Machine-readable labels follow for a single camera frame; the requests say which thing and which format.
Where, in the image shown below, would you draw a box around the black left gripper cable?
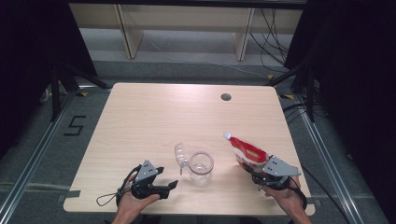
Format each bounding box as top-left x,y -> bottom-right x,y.
116,164 -> 143,207

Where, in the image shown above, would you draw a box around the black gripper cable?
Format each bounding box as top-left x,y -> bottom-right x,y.
288,165 -> 351,224
116,164 -> 143,207

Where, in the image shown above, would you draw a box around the person's right hand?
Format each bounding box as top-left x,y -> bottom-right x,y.
263,175 -> 308,217

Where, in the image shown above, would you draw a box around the black floor cables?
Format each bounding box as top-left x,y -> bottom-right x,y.
281,102 -> 329,124

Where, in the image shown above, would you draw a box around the thin black cord loop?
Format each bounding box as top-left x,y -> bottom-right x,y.
95,191 -> 121,207

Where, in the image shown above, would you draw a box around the beige wooden shelf unit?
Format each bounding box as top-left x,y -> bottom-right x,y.
68,3 -> 304,62

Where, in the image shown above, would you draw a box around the dark curtain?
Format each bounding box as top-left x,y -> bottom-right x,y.
0,0 -> 98,158
283,0 -> 396,223

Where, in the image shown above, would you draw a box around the dark grey tape strip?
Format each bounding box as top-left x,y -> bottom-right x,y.
57,189 -> 81,203

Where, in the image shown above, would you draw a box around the black metal stand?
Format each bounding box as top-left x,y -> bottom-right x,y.
265,58 -> 318,124
49,61 -> 112,123

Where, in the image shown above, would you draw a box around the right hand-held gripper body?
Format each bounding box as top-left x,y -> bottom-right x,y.
251,155 -> 303,191

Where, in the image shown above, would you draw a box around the red and white spouted pouch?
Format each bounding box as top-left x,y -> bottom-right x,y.
222,132 -> 270,173

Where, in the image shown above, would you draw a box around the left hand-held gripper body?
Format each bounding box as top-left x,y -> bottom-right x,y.
130,160 -> 161,201

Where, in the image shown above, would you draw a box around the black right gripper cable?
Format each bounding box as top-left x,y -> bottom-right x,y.
288,165 -> 351,224

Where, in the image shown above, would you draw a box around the clear jar with flip lid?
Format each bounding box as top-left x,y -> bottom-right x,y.
174,142 -> 216,189

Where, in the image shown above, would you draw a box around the person's left hand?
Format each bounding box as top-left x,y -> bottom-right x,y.
111,174 -> 161,224

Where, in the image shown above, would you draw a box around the hanging black cable bundle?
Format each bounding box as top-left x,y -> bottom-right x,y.
248,7 -> 291,75

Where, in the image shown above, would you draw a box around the metal floor rail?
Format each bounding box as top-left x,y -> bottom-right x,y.
293,92 -> 366,224
0,91 -> 78,219

